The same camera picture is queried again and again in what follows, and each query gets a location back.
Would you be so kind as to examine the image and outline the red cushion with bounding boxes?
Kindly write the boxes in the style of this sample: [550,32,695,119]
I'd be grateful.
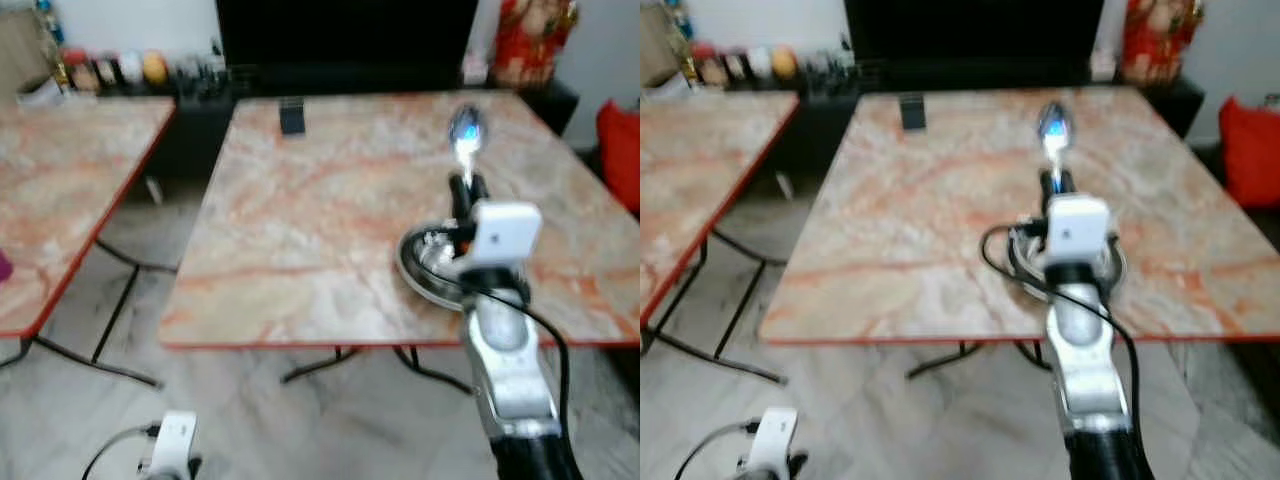
[597,100,641,213]
[1218,96,1280,208]

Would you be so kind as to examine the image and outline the black television cabinet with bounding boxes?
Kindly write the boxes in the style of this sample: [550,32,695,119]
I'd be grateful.
[780,70,1206,177]
[150,75,581,183]

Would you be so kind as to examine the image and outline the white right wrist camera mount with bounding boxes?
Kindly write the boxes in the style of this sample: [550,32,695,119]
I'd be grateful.
[1043,195,1113,266]
[458,201,543,273]

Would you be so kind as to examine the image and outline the red laughing Buddha statue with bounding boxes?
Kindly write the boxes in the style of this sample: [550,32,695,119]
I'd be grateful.
[493,0,579,89]
[1122,0,1201,83]

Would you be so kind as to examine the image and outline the red lidded jar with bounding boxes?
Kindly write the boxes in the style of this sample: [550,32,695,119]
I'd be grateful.
[62,48,93,93]
[698,42,729,87]

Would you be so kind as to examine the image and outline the black flat screen television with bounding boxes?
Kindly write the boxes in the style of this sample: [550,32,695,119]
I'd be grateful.
[216,0,479,71]
[845,0,1106,66]

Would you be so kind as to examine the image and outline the stainless steel bowl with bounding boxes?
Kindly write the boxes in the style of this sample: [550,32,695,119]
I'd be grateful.
[1013,225,1051,286]
[404,228,465,287]

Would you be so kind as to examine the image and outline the marble pattern folding table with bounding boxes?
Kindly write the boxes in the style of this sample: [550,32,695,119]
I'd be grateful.
[0,95,179,389]
[158,90,641,396]
[640,90,801,386]
[757,85,1280,386]

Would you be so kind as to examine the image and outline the stainless steel spoon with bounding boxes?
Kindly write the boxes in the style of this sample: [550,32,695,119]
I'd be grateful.
[1037,101,1076,191]
[448,103,489,187]

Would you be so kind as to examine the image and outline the stainless steel plate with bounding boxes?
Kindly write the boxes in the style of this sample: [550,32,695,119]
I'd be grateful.
[397,225,473,313]
[1008,222,1128,307]

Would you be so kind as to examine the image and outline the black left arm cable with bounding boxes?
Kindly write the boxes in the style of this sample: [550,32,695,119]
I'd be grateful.
[82,425,161,480]
[672,420,763,480]

